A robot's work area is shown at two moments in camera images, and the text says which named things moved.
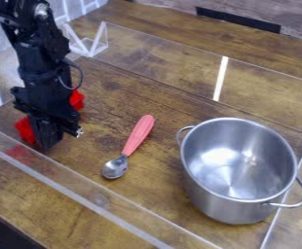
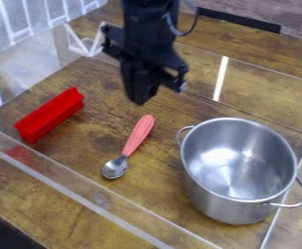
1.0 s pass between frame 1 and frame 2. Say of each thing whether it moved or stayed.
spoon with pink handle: stayed
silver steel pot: stayed
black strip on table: stayed
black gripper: moved
